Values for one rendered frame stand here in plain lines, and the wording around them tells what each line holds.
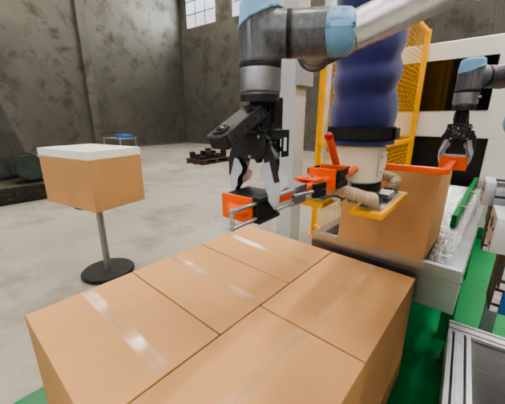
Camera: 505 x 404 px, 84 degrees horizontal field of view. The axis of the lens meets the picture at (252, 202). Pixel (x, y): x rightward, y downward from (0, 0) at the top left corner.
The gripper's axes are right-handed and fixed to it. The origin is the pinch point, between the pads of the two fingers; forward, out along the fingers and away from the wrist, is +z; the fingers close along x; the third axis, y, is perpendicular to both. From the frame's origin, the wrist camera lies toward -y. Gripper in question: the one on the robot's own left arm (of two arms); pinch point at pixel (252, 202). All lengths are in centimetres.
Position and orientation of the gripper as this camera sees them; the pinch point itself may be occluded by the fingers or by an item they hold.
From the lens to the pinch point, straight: 56.0
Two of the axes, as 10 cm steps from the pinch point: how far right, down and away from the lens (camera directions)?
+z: 0.0, 9.6, 2.8
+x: -7.8, -1.8, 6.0
